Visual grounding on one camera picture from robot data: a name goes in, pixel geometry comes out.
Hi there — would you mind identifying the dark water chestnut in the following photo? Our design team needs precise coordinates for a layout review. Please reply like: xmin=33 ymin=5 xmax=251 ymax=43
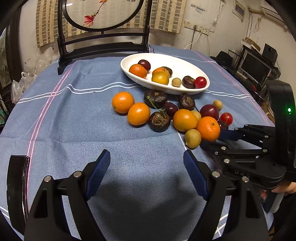
xmin=178 ymin=94 xmax=196 ymax=110

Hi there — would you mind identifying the orange tangerine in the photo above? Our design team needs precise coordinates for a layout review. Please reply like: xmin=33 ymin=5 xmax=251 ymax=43
xmin=129 ymin=64 xmax=147 ymax=78

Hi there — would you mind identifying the white oval plate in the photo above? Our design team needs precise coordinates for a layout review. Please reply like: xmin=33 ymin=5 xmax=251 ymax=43
xmin=120 ymin=53 xmax=210 ymax=95

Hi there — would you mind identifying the yellow-green round fruit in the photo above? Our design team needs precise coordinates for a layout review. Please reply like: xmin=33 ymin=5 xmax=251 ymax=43
xmin=152 ymin=72 xmax=169 ymax=85

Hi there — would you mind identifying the round embroidered screen stand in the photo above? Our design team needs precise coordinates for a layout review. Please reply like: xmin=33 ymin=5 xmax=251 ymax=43
xmin=57 ymin=1 xmax=152 ymax=75

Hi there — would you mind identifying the red cherry tomato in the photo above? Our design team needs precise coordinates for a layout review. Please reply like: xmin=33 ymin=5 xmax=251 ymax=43
xmin=194 ymin=76 xmax=207 ymax=89

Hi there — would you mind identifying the blue striped tablecloth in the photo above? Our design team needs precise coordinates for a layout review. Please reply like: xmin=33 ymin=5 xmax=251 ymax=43
xmin=0 ymin=45 xmax=276 ymax=241

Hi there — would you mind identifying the right hand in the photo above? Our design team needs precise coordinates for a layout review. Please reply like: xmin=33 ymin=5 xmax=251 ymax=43
xmin=272 ymin=181 xmax=296 ymax=195

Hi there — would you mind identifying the orange round fruit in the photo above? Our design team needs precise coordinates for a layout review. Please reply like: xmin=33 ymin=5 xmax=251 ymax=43
xmin=112 ymin=91 xmax=134 ymax=114
xmin=127 ymin=102 xmax=151 ymax=126

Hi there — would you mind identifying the dark red plum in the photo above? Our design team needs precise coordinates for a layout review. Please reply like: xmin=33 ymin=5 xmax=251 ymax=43
xmin=138 ymin=59 xmax=151 ymax=72

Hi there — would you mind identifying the orange mandarin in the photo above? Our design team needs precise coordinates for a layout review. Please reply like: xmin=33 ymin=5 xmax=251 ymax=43
xmin=196 ymin=116 xmax=220 ymax=142

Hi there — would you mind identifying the small tan longan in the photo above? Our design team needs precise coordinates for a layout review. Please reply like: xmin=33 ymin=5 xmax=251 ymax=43
xmin=171 ymin=78 xmax=182 ymax=87

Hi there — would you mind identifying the striped curtain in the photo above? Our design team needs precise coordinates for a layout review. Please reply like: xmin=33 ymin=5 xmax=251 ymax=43
xmin=36 ymin=1 xmax=187 ymax=47

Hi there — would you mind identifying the black hat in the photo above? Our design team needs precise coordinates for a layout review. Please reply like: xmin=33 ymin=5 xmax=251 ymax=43
xmin=210 ymin=51 xmax=233 ymax=67

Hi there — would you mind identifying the computer monitor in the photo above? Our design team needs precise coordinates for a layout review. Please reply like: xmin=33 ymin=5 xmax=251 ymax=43
xmin=238 ymin=50 xmax=271 ymax=85

